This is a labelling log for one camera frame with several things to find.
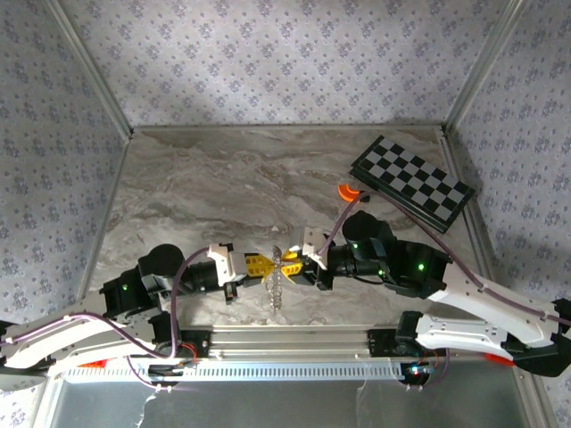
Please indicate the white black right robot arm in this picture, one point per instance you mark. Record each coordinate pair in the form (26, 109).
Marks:
(490, 312)

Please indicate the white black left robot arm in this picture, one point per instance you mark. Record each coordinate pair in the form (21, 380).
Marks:
(58, 345)

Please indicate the orange curved plastic piece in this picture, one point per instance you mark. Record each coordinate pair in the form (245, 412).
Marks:
(344, 192)

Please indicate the folded black white chessboard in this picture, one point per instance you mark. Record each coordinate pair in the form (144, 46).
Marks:
(410, 178)

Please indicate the red plastic block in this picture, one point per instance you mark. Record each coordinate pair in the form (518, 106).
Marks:
(94, 364)
(495, 359)

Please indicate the grey metal sheet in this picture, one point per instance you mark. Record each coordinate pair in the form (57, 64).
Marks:
(267, 405)

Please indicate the black circuit board with lights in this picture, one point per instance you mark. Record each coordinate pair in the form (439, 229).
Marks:
(417, 372)

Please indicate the aluminium table side rail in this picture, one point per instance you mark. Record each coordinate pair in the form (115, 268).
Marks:
(484, 272)
(103, 223)

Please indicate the wide aluminium frame rail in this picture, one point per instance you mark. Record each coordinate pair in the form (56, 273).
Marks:
(290, 341)

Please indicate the thin aluminium table rail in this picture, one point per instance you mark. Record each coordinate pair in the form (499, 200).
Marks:
(285, 128)

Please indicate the aluminium frame post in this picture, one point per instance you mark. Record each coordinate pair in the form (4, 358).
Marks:
(486, 62)

